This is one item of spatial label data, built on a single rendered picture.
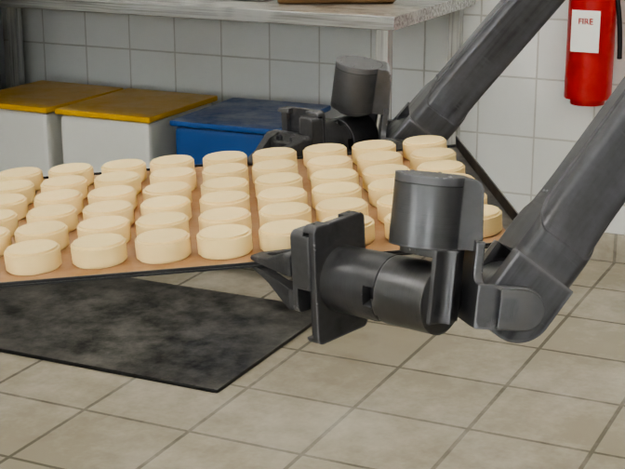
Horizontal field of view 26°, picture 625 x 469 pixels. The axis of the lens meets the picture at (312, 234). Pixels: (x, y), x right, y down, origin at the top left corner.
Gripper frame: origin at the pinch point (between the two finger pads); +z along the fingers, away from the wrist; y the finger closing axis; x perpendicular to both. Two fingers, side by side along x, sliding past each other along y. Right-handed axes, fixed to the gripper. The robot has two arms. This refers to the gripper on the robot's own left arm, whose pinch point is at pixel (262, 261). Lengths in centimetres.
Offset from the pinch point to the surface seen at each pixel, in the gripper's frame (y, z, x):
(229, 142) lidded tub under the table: 53, 223, 219
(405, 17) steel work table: 12, 160, 231
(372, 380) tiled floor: 98, 131, 174
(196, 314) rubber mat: 95, 200, 178
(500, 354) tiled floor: 100, 116, 212
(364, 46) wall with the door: 31, 221, 286
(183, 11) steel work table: 10, 225, 204
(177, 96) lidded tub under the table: 46, 273, 244
